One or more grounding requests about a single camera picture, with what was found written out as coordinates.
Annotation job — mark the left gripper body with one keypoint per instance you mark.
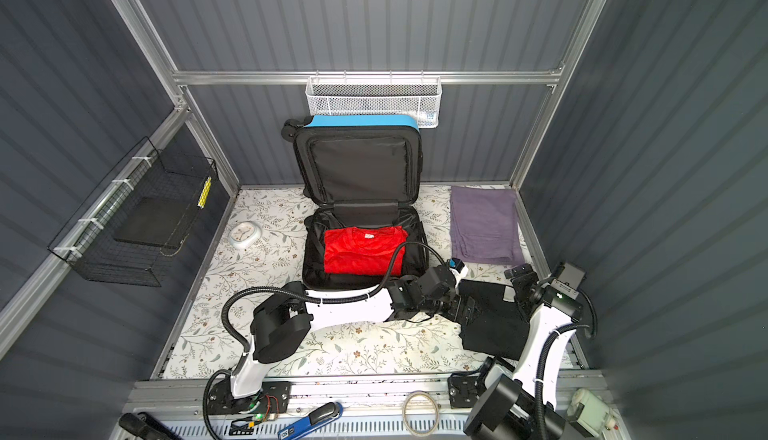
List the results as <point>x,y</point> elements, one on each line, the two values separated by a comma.
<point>440,306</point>

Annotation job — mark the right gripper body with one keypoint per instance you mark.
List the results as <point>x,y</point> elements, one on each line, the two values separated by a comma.
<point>526,285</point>

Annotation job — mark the black t-shirt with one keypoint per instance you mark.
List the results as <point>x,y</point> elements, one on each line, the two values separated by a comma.
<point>501,326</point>

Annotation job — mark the red t-shirt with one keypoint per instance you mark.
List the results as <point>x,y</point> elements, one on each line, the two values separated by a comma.
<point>359,251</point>

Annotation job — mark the purple jeans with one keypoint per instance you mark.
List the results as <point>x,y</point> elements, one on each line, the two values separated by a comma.
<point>484,226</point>

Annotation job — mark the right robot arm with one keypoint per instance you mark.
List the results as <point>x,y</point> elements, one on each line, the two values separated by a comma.
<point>521,403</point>

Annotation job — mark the white box device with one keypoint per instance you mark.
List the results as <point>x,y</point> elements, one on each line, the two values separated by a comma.
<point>590,415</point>

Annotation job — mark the blue hard-shell suitcase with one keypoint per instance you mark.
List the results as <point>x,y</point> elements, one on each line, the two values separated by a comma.
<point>360,171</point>

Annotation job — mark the floral table cloth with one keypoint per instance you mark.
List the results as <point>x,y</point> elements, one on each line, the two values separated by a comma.
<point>203,346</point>

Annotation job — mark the yellow marker pen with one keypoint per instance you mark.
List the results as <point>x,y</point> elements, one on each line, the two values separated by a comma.
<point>204,193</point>

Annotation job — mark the black pad in basket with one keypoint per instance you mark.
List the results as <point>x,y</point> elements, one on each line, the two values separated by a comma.
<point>156,222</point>

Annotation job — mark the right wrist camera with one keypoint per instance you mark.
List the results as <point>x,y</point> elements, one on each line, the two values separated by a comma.
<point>567,278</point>

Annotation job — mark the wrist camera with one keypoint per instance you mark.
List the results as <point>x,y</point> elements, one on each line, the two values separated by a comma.
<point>458,268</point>
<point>567,278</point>

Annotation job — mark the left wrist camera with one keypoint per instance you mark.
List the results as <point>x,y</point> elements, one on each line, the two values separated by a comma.
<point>458,268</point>

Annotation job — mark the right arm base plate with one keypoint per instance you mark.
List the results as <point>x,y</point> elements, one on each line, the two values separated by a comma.
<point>464,390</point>

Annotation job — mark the blue black handled tool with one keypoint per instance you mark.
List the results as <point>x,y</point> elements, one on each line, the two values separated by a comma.
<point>315,420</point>

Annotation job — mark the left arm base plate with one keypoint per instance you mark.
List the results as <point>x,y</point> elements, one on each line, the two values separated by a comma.
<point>273,398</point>

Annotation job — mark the white wire mesh basket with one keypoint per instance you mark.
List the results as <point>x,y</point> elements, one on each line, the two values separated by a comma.
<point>419,98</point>

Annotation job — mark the black wire wall basket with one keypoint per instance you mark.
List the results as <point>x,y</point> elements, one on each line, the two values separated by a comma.
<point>86,242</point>

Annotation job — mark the black handle tool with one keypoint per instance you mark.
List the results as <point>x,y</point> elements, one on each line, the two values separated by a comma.
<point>144,426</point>

